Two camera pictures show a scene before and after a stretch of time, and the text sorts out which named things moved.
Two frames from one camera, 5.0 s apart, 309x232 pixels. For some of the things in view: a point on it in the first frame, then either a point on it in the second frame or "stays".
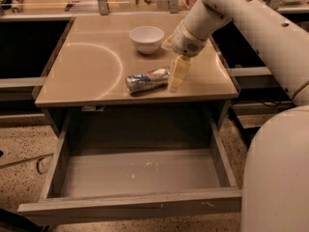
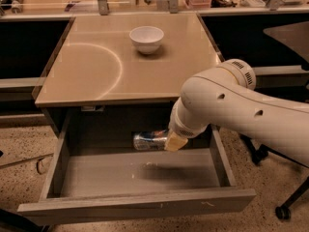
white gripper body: (187, 42) -> (182, 130)
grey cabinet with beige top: (83, 89) stays
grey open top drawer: (138, 162) stays
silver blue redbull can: (157, 77) -> (154, 140)
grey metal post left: (102, 1) stays
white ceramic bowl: (147, 39) stays
